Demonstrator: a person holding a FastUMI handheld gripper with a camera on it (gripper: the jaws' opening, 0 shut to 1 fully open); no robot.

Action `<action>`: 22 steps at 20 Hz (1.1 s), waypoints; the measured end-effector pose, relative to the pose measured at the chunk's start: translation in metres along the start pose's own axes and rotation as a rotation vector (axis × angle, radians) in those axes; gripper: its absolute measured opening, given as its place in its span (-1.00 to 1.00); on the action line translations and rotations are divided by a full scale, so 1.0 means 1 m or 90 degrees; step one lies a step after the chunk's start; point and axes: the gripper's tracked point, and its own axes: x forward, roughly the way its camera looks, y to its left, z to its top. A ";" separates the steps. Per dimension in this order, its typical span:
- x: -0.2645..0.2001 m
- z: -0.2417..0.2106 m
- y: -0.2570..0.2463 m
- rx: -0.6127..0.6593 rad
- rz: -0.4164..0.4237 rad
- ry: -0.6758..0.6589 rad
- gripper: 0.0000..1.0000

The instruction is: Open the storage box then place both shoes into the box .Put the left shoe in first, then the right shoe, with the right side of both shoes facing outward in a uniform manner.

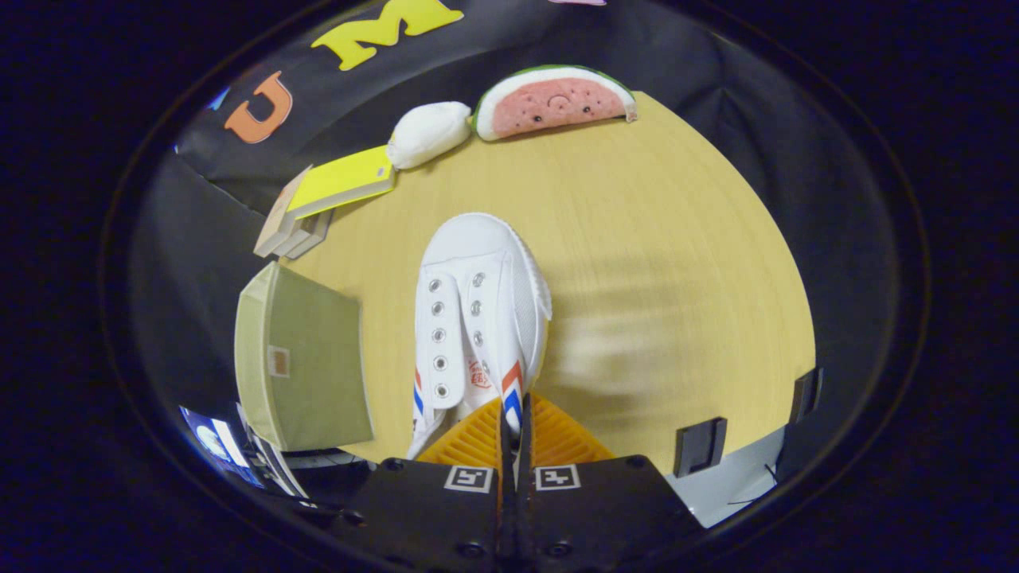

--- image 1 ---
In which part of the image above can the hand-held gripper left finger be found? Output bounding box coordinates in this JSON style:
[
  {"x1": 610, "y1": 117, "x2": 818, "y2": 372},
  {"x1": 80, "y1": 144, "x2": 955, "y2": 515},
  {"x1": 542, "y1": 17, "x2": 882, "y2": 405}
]
[{"x1": 334, "y1": 396, "x2": 514, "y2": 573}]

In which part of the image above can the white plush toy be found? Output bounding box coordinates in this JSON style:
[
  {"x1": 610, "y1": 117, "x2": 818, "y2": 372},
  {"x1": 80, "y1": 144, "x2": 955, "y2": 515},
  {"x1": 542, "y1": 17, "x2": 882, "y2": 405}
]
[{"x1": 387, "y1": 101, "x2": 473, "y2": 170}]

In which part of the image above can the green fabric storage box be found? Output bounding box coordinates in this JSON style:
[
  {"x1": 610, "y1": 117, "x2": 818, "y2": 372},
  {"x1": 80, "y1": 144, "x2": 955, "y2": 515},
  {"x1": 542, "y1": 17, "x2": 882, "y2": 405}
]
[{"x1": 234, "y1": 261, "x2": 376, "y2": 453}]

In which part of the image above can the watermelon slice plush toy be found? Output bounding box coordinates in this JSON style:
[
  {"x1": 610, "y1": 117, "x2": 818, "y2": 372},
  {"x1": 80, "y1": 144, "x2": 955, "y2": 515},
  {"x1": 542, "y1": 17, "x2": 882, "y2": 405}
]
[{"x1": 471, "y1": 65, "x2": 638, "y2": 142}]

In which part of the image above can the stack of pale books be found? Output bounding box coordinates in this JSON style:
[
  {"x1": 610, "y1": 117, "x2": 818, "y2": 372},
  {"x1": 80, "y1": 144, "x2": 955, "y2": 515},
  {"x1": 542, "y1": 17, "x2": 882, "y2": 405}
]
[{"x1": 275, "y1": 209, "x2": 335, "y2": 261}]

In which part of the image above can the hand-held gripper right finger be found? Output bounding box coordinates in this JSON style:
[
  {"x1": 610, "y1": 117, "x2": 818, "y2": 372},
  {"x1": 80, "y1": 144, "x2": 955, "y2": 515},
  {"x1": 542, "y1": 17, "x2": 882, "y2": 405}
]
[{"x1": 519, "y1": 392, "x2": 708, "y2": 573}]

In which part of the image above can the black table clamp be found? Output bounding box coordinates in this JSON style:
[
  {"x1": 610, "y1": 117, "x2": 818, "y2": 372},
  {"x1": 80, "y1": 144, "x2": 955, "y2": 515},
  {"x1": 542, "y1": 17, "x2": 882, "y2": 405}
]
[
  {"x1": 673, "y1": 416, "x2": 728, "y2": 478},
  {"x1": 788, "y1": 366, "x2": 824, "y2": 425}
]

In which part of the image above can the beige book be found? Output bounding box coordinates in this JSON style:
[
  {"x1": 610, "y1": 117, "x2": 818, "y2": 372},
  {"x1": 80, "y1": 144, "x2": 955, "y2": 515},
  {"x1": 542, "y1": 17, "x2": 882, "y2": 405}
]
[{"x1": 253, "y1": 166, "x2": 315, "y2": 258}]

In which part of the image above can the white canvas shoe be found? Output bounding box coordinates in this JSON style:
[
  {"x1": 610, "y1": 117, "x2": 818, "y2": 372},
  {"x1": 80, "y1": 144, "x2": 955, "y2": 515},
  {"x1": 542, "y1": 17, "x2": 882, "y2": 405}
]
[{"x1": 406, "y1": 212, "x2": 553, "y2": 461}]

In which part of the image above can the yellow book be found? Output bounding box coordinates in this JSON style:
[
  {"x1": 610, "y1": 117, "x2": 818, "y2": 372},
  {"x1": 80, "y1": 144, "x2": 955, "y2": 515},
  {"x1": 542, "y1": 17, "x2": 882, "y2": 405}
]
[{"x1": 287, "y1": 144, "x2": 396, "y2": 221}]

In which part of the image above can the black backdrop cloth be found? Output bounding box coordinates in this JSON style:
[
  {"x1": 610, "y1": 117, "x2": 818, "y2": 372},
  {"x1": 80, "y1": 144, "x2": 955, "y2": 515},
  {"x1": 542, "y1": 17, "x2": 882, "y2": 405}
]
[{"x1": 127, "y1": 0, "x2": 900, "y2": 478}]

